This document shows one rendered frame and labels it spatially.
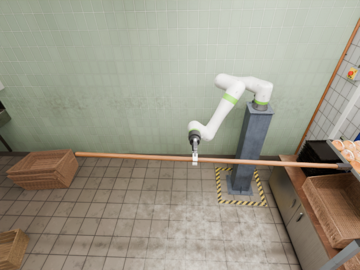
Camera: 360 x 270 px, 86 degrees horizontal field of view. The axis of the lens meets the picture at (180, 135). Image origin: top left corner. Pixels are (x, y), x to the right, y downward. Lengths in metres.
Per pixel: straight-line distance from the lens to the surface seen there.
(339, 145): 1.78
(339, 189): 2.43
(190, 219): 2.45
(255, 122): 1.99
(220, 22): 2.17
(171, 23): 2.16
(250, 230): 2.50
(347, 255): 1.73
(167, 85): 2.35
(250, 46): 2.28
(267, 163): 1.38
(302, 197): 2.18
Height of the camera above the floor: 2.16
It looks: 38 degrees down
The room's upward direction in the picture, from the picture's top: 2 degrees counter-clockwise
